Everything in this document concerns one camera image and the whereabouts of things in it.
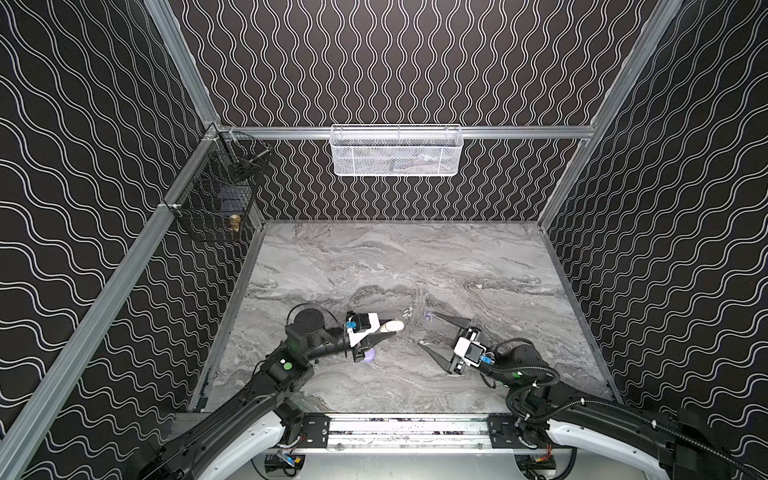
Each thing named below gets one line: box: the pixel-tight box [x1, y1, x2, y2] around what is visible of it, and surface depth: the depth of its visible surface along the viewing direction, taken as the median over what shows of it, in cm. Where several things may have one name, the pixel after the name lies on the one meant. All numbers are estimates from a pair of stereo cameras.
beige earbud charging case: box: [386, 320, 405, 331], surface depth 67 cm
